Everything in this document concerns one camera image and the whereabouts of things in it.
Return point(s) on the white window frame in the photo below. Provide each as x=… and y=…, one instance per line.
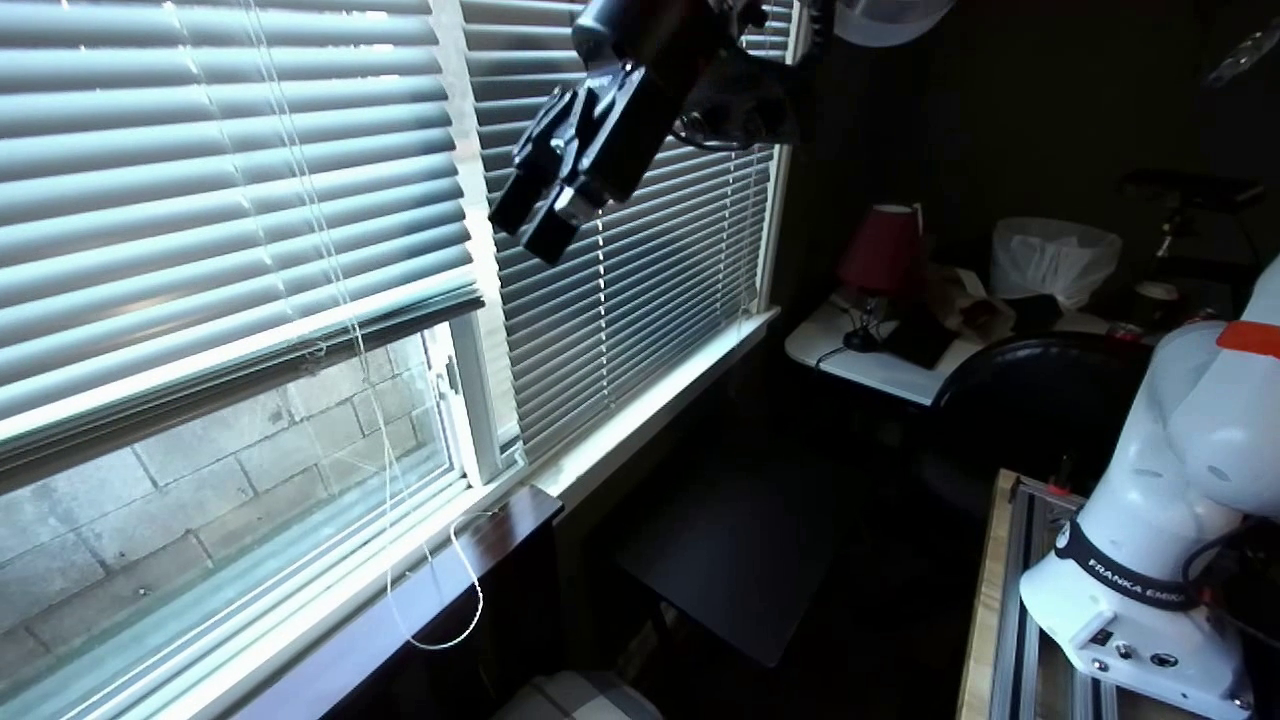
x=483, y=373

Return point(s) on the wide white window blind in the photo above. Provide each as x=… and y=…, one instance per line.
x=642, y=294

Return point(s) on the red lamp shade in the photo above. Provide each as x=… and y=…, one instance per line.
x=880, y=250

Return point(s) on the white window sill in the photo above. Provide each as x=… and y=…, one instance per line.
x=653, y=404

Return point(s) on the narrow white window blind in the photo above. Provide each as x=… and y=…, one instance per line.
x=200, y=203

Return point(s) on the black office chair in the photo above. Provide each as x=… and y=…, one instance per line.
x=1027, y=400

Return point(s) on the white desk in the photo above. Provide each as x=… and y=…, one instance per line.
x=867, y=366

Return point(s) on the aluminium robot mounting table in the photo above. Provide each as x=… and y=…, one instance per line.
x=993, y=603

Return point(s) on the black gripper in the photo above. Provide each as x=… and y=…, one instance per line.
x=626, y=105

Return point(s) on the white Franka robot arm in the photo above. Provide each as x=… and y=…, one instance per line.
x=1174, y=504

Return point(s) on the black side table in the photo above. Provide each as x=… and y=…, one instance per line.
x=746, y=563

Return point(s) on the small black desk device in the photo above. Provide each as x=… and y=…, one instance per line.
x=914, y=342

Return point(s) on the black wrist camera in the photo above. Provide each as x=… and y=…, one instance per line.
x=735, y=105

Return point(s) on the white plastic bin bag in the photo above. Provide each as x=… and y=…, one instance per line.
x=1052, y=261

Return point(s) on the blue plaid blanket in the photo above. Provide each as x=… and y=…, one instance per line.
x=575, y=701

